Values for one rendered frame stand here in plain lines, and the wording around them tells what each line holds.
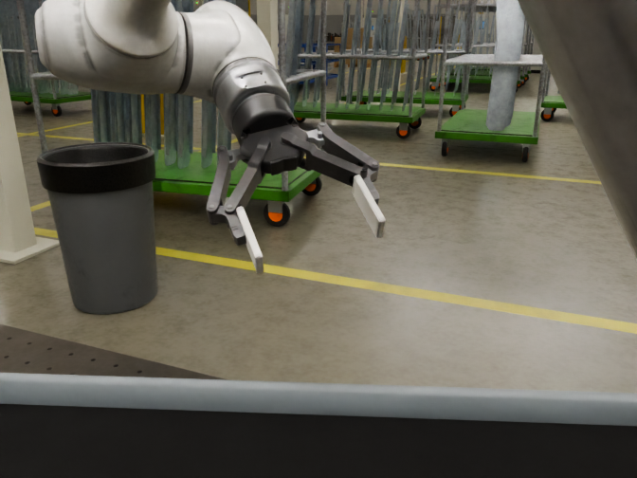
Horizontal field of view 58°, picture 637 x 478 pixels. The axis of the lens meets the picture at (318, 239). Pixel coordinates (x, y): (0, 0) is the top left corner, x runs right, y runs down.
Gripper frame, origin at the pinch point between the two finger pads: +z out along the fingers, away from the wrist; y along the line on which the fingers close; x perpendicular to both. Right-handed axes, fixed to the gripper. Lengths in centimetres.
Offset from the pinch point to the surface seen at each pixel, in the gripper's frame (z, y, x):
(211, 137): -285, 33, 252
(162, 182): -246, -11, 245
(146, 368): -14, -25, 44
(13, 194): -228, -93, 207
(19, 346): -29, -46, 49
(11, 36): -897, -169, 517
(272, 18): -481, 145, 295
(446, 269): -100, 123, 214
